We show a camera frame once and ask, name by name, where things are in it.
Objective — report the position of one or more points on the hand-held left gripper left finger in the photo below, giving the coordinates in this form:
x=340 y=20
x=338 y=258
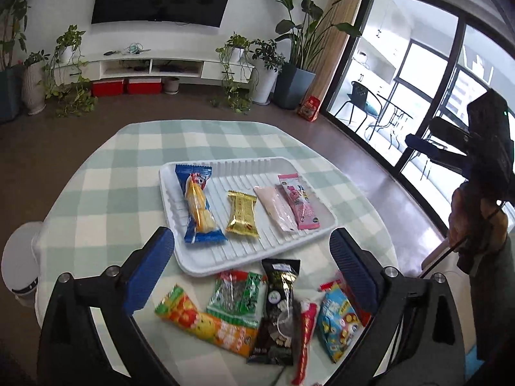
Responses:
x=149 y=269

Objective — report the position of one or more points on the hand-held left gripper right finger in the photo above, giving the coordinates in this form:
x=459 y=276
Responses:
x=354 y=269

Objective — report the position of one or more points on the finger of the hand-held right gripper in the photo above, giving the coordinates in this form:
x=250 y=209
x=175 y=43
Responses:
x=434 y=152
x=450 y=132

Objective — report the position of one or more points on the large red snack packet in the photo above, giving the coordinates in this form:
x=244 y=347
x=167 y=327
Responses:
x=330 y=286

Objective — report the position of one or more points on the blue cartoon snack packet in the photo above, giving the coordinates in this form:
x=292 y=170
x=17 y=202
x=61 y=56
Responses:
x=338 y=323

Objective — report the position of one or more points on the orange snack packet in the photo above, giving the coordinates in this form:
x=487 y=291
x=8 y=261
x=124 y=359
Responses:
x=201 y=321

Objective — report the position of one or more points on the long red and white packet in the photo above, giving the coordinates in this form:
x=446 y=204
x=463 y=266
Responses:
x=308 y=329

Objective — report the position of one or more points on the white plastic tray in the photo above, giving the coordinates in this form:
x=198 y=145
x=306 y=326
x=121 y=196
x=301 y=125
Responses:
x=229 y=258

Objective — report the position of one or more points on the black snack packet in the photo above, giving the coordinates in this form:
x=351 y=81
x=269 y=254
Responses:
x=277 y=301

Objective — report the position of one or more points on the green seed snack packet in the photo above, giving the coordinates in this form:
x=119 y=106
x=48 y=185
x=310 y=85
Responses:
x=235 y=297

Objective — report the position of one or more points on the person's right hand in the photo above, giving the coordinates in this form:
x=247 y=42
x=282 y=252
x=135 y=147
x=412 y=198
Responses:
x=470 y=221

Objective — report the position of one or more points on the black balcony table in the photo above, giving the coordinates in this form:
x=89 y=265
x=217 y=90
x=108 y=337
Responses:
x=396 y=120

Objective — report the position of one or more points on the blue packet with yellow snack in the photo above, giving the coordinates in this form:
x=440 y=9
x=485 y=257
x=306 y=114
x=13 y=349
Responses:
x=197 y=205

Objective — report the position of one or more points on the pink cartoon snack packet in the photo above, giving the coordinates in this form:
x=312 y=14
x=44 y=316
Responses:
x=301 y=205

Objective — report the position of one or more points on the black balcony chair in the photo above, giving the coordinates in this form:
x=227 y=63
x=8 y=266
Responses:
x=359 y=90

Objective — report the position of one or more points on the pale pink snack packet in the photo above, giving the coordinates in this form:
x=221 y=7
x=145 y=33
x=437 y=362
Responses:
x=273 y=207

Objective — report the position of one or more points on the gold snack packet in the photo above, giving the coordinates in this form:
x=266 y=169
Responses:
x=241 y=213

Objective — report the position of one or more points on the white round stool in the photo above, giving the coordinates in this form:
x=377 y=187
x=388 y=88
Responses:
x=20 y=257

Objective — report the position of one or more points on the red paper bag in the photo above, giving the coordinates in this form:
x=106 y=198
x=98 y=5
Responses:
x=309 y=108

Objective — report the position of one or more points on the beige curtain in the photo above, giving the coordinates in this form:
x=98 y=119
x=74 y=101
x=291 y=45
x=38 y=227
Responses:
x=342 y=28

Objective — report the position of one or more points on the large-leaf plant in grey pot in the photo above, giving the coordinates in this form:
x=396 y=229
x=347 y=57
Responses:
x=291 y=86

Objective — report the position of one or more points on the red storage box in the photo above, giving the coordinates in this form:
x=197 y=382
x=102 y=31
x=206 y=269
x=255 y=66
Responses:
x=144 y=87
x=108 y=88

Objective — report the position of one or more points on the leafy plant in white pot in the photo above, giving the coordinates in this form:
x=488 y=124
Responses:
x=263 y=82

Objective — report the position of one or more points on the small grey plant pot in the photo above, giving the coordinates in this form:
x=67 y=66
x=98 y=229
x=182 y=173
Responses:
x=171 y=85

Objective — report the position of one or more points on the white television cabinet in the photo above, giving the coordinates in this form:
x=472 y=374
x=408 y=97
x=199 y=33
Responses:
x=120 y=62

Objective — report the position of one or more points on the plant in white ribbed vase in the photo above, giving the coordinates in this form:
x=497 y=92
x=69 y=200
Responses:
x=34 y=88

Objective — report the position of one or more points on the small dark tool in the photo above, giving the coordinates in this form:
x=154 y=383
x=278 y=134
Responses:
x=110 y=52

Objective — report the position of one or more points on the tall plant in dark pot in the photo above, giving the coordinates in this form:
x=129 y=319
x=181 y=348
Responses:
x=10 y=92

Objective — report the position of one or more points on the trailing pothos plant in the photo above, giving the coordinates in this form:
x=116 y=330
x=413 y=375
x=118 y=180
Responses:
x=70 y=42
x=237 y=44

